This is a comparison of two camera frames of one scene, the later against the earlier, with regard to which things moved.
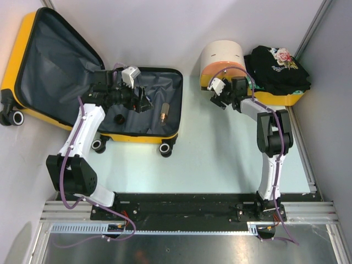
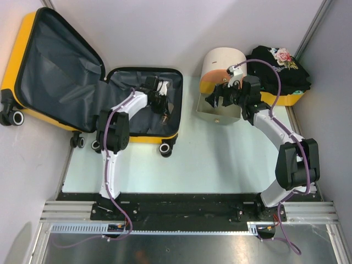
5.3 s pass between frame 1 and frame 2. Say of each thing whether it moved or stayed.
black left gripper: moved
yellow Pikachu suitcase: stayed
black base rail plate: stayed
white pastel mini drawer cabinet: moved
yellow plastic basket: stayed
